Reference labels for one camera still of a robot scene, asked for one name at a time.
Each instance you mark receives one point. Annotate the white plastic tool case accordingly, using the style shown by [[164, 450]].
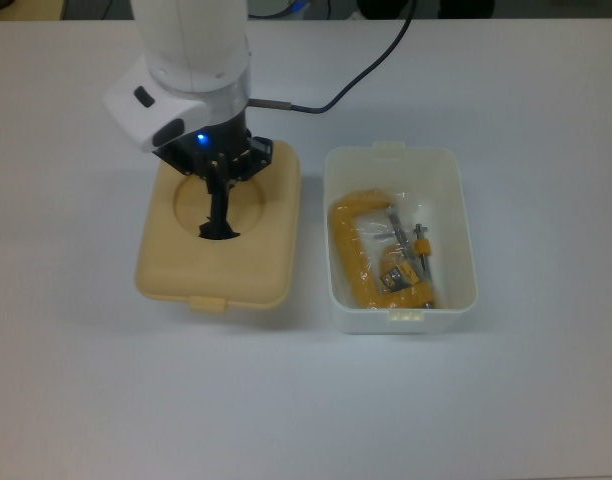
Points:
[[401, 320]]

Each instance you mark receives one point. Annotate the clear plastic bag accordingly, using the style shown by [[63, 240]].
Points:
[[381, 225]]

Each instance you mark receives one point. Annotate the beige tool case lid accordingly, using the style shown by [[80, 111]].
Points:
[[221, 270]]

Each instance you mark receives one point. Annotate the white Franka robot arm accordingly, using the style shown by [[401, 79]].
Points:
[[186, 60]]

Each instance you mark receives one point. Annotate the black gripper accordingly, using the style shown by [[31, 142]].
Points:
[[221, 145]]

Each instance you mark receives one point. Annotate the yellow C-clamp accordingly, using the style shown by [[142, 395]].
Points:
[[343, 240]]

